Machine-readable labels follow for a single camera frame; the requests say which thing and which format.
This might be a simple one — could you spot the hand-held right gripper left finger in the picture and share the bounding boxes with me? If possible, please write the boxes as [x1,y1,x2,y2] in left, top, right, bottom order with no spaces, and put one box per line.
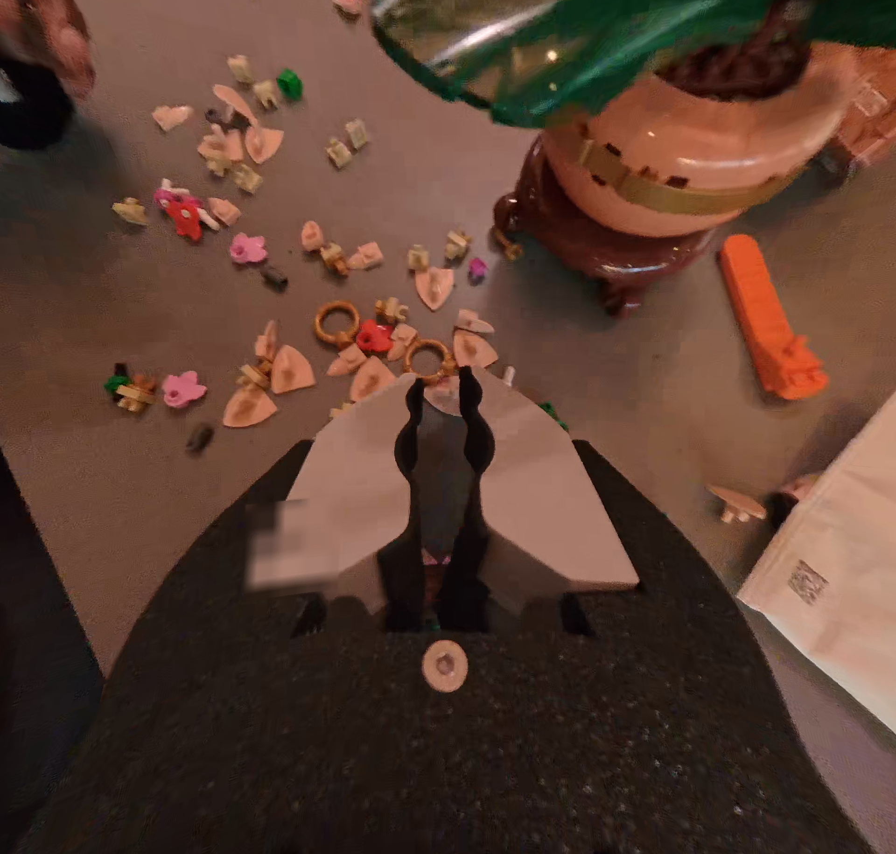
[288,373,426,632]

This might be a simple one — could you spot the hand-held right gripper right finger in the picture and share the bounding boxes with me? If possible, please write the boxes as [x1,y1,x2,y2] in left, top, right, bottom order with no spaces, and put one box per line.
[440,366,642,632]

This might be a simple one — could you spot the grey desk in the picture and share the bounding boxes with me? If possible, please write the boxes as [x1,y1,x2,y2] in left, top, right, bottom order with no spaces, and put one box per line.
[0,0,896,854]

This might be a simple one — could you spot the person's left hand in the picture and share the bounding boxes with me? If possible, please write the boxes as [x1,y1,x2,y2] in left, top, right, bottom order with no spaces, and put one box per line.
[0,0,97,102]

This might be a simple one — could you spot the scattered pale toy brick pieces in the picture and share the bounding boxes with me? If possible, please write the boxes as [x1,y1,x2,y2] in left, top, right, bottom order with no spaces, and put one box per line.
[111,0,519,429]

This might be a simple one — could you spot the pale mushroom-shaped toy brick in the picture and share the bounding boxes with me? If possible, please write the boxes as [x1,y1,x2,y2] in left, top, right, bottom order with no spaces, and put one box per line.
[706,483,769,525]

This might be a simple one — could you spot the orange brick separator tool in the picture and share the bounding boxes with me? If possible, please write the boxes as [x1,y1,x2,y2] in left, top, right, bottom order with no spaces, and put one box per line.
[719,234,830,402]

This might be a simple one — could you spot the white paper bag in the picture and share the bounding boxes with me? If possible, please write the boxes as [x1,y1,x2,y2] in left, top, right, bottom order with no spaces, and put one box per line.
[737,391,896,729]

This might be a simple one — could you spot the toy brick potted plant model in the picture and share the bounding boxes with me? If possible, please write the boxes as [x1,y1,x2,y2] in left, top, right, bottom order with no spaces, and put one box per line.
[367,0,896,317]

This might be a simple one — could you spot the brown printed box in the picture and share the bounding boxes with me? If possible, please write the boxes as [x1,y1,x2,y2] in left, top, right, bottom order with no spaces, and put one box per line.
[822,63,896,183]

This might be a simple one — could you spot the gold ring brick piece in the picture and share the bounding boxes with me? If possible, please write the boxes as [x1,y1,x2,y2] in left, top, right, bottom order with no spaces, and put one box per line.
[404,338,457,387]
[314,300,362,350]

